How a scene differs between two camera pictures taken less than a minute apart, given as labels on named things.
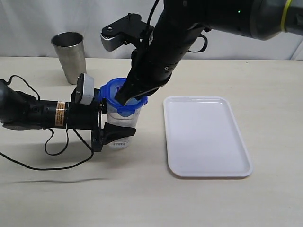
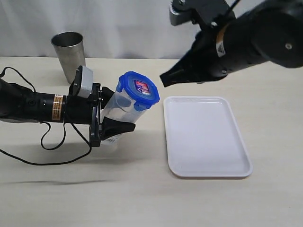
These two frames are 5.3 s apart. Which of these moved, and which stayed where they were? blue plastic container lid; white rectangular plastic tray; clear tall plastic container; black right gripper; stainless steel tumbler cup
Moved: clear tall plastic container; black right gripper; blue plastic container lid
Stayed: white rectangular plastic tray; stainless steel tumbler cup
